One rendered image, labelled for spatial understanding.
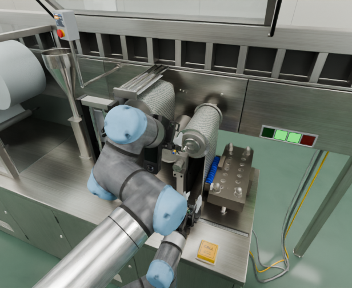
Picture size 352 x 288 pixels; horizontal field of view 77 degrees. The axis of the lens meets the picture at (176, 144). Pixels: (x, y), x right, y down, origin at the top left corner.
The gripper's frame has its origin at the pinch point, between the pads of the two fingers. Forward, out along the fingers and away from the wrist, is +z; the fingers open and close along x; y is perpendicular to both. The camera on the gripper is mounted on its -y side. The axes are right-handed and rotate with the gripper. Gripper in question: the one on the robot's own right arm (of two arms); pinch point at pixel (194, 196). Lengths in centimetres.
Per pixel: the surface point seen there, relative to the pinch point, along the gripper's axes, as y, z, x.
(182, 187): -6.6, 8.7, 8.3
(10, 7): 31, 280, 450
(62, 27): 57, 14, 60
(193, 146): 16.1, 12.0, 4.9
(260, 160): -109, 174, -36
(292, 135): 10, 45, -35
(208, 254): -16.6, -11.9, -10.6
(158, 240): -19.0, -12.9, 11.2
